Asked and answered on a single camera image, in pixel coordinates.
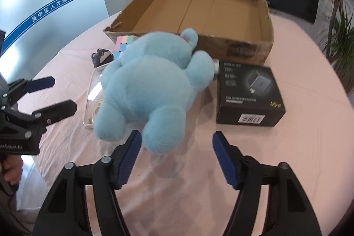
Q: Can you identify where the black product box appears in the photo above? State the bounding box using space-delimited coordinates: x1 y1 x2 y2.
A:
216 60 286 127

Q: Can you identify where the person's left hand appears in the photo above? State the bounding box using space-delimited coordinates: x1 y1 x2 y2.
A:
2 155 23 185

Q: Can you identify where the black dog figurine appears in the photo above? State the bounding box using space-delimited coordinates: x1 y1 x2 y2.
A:
91 48 114 68

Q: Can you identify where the clear cream phone case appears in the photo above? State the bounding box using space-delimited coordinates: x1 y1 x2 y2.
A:
83 64 107 129

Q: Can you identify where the cardboard box tray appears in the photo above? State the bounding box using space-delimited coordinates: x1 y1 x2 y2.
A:
103 0 274 65

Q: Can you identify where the white earbuds case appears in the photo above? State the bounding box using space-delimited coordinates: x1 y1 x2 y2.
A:
213 59 220 80

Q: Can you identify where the blue plush bear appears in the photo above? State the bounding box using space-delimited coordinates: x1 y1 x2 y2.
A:
94 28 214 155

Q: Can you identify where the potted palm plant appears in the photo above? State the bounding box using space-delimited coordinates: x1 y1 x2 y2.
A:
321 0 353 93

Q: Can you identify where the pastel rubik's cube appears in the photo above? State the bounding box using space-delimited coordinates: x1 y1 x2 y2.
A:
113 35 138 59

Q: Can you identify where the pink bed sheet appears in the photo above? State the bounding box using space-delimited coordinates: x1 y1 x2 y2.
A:
17 11 354 236

